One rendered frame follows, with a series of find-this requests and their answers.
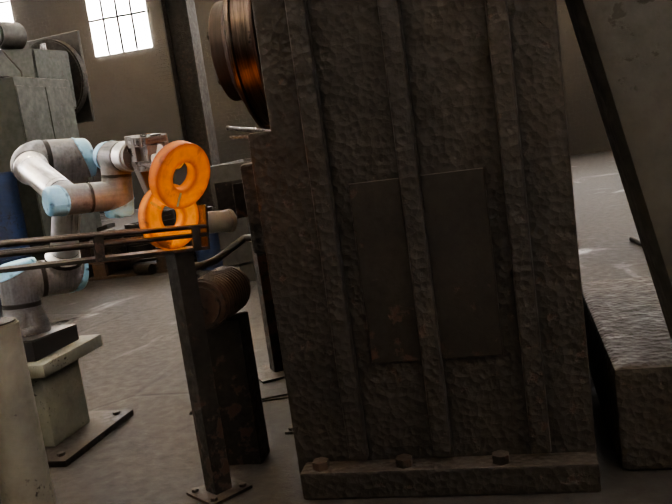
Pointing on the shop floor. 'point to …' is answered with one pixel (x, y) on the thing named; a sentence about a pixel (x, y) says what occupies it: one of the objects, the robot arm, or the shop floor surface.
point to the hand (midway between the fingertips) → (178, 166)
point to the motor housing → (234, 364)
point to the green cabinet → (38, 120)
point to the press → (49, 68)
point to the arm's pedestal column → (70, 416)
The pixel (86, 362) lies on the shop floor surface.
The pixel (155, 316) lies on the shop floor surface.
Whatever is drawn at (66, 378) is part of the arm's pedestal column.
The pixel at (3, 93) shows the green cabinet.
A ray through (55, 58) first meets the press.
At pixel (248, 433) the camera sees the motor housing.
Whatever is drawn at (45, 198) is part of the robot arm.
